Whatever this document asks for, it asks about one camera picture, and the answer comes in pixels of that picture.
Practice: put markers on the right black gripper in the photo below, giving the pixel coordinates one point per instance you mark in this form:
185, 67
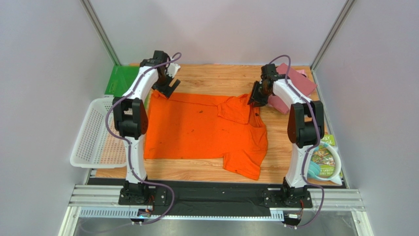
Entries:
257, 94

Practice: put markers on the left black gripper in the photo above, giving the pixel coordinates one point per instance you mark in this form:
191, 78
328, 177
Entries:
170, 89

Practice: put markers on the orange t shirt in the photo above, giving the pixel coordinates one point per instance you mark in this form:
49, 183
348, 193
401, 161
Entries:
199, 126

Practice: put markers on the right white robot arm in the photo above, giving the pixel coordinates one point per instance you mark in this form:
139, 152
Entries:
305, 130

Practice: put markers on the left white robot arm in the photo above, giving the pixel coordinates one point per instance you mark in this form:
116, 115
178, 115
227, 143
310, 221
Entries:
131, 121

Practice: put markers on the green cutting mat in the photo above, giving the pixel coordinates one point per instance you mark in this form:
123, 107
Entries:
121, 79

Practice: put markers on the folded maroon t shirt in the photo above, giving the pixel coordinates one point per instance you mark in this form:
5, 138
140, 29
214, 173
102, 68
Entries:
305, 85

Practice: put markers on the green picture book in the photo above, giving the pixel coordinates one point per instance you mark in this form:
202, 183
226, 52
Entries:
330, 160

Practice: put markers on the teal headphones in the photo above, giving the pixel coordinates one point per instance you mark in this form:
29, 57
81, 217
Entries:
314, 168

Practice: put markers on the white plastic basket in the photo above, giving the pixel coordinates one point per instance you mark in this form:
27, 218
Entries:
95, 147

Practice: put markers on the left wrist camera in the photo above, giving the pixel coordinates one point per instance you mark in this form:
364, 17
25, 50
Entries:
173, 69

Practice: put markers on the aluminium frame rail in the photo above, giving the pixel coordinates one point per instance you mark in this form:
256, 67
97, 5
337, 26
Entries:
92, 210

